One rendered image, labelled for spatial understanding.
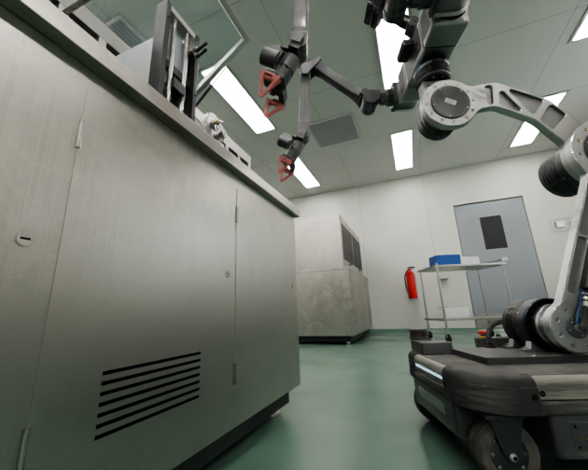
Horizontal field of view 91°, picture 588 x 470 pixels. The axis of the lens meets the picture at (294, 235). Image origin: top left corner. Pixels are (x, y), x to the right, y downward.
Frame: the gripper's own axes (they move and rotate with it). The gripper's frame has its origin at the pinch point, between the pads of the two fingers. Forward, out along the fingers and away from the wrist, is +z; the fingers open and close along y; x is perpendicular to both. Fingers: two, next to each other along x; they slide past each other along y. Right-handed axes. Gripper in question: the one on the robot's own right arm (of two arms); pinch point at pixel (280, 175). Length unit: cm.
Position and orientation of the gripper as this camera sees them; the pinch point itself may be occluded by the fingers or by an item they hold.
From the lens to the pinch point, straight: 143.2
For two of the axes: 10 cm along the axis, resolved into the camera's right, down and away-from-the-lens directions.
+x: 8.8, 4.3, -1.7
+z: -4.6, 8.6, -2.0
